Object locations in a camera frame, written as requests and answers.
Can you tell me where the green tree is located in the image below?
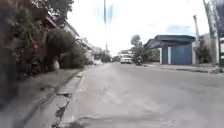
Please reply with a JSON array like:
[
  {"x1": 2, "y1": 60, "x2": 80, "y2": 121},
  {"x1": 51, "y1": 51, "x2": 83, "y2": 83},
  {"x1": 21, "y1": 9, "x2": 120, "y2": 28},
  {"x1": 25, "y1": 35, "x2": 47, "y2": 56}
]
[{"x1": 130, "y1": 34, "x2": 148, "y2": 64}]

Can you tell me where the grey concrete road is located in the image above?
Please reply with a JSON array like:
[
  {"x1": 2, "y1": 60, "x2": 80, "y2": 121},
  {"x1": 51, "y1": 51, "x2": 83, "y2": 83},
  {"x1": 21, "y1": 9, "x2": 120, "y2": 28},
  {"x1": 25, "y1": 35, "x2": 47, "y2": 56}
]
[{"x1": 56, "y1": 62, "x2": 224, "y2": 128}]

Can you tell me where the row of houses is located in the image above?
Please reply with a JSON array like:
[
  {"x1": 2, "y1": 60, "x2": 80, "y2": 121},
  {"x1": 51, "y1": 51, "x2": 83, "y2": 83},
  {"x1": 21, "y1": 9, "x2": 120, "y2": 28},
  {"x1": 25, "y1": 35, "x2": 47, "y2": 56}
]
[{"x1": 64, "y1": 19, "x2": 103, "y2": 66}]

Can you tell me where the reddish bush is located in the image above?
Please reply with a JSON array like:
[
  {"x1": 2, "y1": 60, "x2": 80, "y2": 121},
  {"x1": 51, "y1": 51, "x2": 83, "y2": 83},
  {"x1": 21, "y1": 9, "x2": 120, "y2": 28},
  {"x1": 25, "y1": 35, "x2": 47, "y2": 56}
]
[{"x1": 195, "y1": 39, "x2": 212, "y2": 64}]

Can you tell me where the grey concrete pavement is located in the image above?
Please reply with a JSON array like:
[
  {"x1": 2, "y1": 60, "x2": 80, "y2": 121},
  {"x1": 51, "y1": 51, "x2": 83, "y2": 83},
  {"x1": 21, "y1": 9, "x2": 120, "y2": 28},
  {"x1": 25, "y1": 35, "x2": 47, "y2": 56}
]
[{"x1": 0, "y1": 64, "x2": 88, "y2": 128}]

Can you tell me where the row of bushes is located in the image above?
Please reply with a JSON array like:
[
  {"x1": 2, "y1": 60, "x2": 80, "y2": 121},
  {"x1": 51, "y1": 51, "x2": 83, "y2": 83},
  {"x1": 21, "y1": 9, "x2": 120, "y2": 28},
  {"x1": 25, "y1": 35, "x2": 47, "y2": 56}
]
[{"x1": 0, "y1": 0, "x2": 90, "y2": 104}]

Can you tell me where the blue building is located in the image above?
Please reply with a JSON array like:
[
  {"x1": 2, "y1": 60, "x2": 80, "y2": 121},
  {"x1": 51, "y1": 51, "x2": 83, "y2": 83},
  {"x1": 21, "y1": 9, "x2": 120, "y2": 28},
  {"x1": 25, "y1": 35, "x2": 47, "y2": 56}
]
[{"x1": 143, "y1": 34, "x2": 198, "y2": 66}]

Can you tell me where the white vehicle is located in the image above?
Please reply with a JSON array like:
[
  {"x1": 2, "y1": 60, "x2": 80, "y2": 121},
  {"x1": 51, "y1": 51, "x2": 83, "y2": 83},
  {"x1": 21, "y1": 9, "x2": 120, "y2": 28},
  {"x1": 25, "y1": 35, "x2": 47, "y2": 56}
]
[{"x1": 120, "y1": 53, "x2": 133, "y2": 65}]

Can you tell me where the leafy tree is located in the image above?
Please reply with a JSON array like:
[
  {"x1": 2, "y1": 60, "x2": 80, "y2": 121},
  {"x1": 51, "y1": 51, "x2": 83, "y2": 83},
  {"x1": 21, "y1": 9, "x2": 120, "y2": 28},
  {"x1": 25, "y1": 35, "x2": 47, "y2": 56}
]
[{"x1": 43, "y1": 0, "x2": 75, "y2": 28}]

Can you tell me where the pale utility pole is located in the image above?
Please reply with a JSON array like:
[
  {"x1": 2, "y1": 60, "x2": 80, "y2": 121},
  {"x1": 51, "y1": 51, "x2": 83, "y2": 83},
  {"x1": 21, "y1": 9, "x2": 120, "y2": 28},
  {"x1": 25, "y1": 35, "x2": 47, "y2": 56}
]
[{"x1": 192, "y1": 14, "x2": 201, "y2": 43}]

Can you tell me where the concrete kerb strip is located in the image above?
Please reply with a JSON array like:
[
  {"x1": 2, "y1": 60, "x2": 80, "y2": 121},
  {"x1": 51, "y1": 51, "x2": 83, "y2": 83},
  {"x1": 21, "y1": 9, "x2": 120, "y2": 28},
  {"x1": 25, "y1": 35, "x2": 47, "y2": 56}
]
[{"x1": 143, "y1": 63, "x2": 224, "y2": 75}]

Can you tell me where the thick leaning pole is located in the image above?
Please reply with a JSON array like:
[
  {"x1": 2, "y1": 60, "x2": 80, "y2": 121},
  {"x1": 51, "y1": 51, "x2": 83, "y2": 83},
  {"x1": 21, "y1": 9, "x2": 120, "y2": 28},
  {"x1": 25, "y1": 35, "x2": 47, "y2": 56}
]
[{"x1": 202, "y1": 0, "x2": 224, "y2": 68}]

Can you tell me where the tall thin pole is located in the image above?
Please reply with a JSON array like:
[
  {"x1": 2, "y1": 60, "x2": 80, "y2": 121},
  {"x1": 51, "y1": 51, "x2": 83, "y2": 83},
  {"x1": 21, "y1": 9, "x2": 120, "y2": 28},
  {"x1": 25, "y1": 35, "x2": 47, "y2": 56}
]
[{"x1": 103, "y1": 0, "x2": 109, "y2": 56}]

